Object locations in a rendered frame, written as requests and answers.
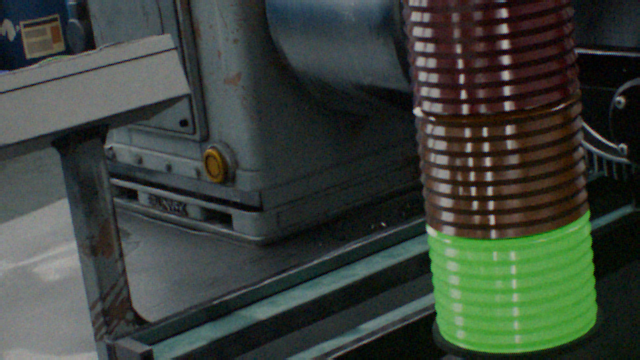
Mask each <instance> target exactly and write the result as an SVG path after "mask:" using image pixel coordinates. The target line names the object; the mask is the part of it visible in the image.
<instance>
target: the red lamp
mask: <svg viewBox="0 0 640 360"><path fill-rule="evenodd" d="M571 1H572V0H401V3H402V4H403V6H404V10H403V13H402V17H403V18H404V20H405V26H404V29H403V30H404V32H405V34H406V35H407V38H406V41H405V46H406V48H407V49H408V51H410V52H408V55H407V61H408V63H410V65H411V68H410V71H408V74H410V76H411V78H412V80H413V81H412V84H411V89H412V91H413V93H414V97H413V100H412V103H413V104H414V105H415V106H417V107H418V108H420V109H422V111H424V112H428V113H432V114H437V115H446V116H488V115H500V114H508V113H516V112H522V111H527V109H533V108H538V107H542V106H545V105H550V104H553V103H556V102H558V101H561V100H564V99H566V98H568V97H569V96H571V95H572V94H573V92H575V91H576V90H577V89H578V88H579V86H580V84H579V81H578V80H577V78H576V77H577V74H578V71H579V70H578V67H577V65H576V63H575V62H576V60H577V56H578V55H577V52H576V51H575V49H574V47H575V45H576V38H575V36H574V34H573V32H574V29H575V23H574V21H573V20H572V17H573V14H574V9H573V8H572V5H571Z"/></svg>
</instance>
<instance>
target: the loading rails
mask: <svg viewBox="0 0 640 360"><path fill-rule="evenodd" d="M594 166H595V165H594ZM594 166H591V168H590V167H589V169H591V170H592V173H591V175H590V177H587V182H586V186H587V188H588V196H587V200H588V202H589V210H590V217H589V219H588V220H589V222H590V224H591V231H590V233H589V234H590V236H591V238H592V243H591V246H590V248H591V249H592V251H593V257H592V262H593V265H594V271H593V275H594V277H595V284H594V289H595V291H596V297H595V302H596V304H597V306H599V307H600V308H601V309H602V311H603V314H604V328H603V331H602V334H601V335H600V336H598V337H597V338H596V339H595V340H594V341H593V342H591V343H590V344H588V345H587V346H585V347H583V348H580V349H578V351H575V352H573V353H570V354H568V359H569V360H640V214H637V212H636V211H635V210H634V209H632V206H631V190H630V181H628V182H624V177H622V179H620V180H614V174H612V175H610V176H605V171H601V172H599V173H596V172H593V171H595V168H594ZM592 168H594V169H592ZM596 177H597V179H596ZM591 180H592V181H591ZM425 215H427V213H424V214H422V215H419V216H417V217H414V218H412V219H408V220H406V221H403V222H401V223H398V224H396V225H393V226H390V227H387V228H385V230H382V231H380V232H377V233H374V234H371V235H369V236H366V237H364V238H361V239H359V240H355V241H353V242H350V243H348V244H345V245H343V247H339V248H337V249H334V250H332V251H329V252H327V253H323V254H321V255H318V256H316V257H313V258H311V259H308V260H305V261H302V262H300V264H297V265H295V266H292V267H289V268H286V269H284V270H281V271H279V272H276V273H274V274H270V275H268V276H265V277H263V278H260V279H257V281H254V282H251V283H249V284H246V285H244V286H241V287H238V288H235V289H233V290H230V291H228V292H225V293H223V294H219V295H217V296H214V298H212V299H209V300H207V301H203V302H201V303H198V304H196V305H193V306H191V307H187V308H185V309H182V310H180V311H177V312H175V313H172V314H169V316H166V317H164V318H161V319H159V320H156V321H153V322H150V323H148V324H145V325H143V326H140V327H138V328H134V329H132V330H129V331H127V333H124V334H122V335H118V336H116V337H113V338H111V339H108V340H106V341H105V344H106V349H107V355H108V360H457V357H455V356H453V355H450V354H448V353H447V352H445V351H442V350H441V348H440V347H439V346H437V344H436V343H435V341H434V338H433V329H432V327H433V322H434V321H435V319H436V317H437V311H436V309H435V302H436V299H435V296H434V288H435V287H434V285H433V282H432V277H433V272H432V270H431V262H432V259H431V257H430V254H429V252H430V248H431V247H430V245H429V243H428V237H429V233H428V231H427V222H425Z"/></svg>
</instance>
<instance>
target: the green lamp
mask: <svg viewBox="0 0 640 360"><path fill-rule="evenodd" d="M589 217H590V210H588V211H587V213H586V214H585V215H584V216H583V217H582V218H581V219H578V220H577V221H575V222H574V223H572V224H570V225H568V226H566V227H564V228H560V230H557V231H554V232H551V233H547V234H543V235H538V236H533V237H527V238H520V239H510V240H468V239H461V238H454V237H450V236H447V235H444V234H441V233H439V232H437V231H435V230H433V228H431V227H430V226H429V225H428V224H427V231H428V233H429V237H428V243H429V245H430V247H431V248H430V252H429V254H430V257H431V259H432V262H431V270H432V272H433V277H432V282H433V285H434V287H435V288H434V296H435V299H436V302H435V309H436V311H437V317H436V320H437V323H438V325H439V330H440V333H441V335H442V336H444V337H445V339H447V340H448V341H450V342H452V343H453V344H455V345H458V346H462V347H465V348H469V350H474V351H480V352H489V353H521V352H531V351H538V350H543V349H544V348H549V347H553V346H557V345H560V344H563V343H567V342H570V341H572V340H574V339H576V338H578V337H580V336H583V335H584V334H586V332H587V331H588V330H589V329H590V328H591V327H592V326H593V325H594V323H595V320H596V310H597V304H596V302H595V297H596V291H595V289H594V284H595V277H594V275H593V271H594V265H593V262H592V257H593V251H592V249H591V248H590V246H591V243H592V238H591V236H590V234H589V233H590V231H591V224H590V222H589V220H588V219H589Z"/></svg>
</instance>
